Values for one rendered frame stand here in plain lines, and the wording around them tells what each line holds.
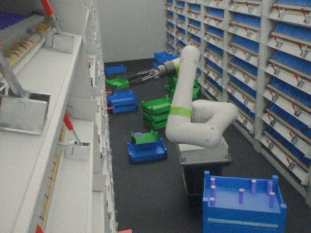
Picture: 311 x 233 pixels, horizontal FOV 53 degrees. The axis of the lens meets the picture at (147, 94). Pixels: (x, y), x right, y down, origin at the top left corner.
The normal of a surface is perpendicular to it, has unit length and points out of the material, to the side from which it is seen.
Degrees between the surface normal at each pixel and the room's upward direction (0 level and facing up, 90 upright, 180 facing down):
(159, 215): 0
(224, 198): 0
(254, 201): 0
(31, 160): 17
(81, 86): 90
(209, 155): 90
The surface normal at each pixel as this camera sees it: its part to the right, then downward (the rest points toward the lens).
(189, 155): 0.04, 0.34
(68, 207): 0.22, -0.93
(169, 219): -0.06, -0.94
